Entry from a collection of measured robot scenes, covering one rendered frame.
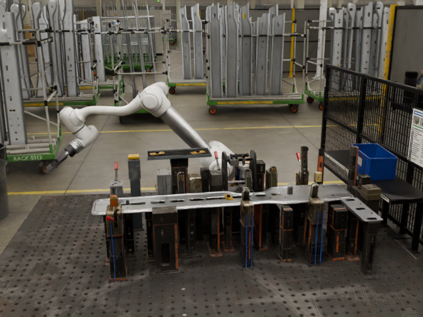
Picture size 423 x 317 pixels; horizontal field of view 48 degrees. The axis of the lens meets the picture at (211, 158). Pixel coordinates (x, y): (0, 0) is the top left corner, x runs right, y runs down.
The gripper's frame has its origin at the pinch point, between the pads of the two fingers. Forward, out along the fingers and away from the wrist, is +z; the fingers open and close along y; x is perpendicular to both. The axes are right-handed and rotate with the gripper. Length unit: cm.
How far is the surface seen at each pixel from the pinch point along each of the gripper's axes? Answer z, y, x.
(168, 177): -32, 74, 51
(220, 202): -38, 91, 78
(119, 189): -10, 65, 38
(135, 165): -29, 55, 35
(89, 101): -231, -595, -105
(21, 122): -62, -318, -97
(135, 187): -21, 48, 44
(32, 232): 34.1, 14.6, 23.1
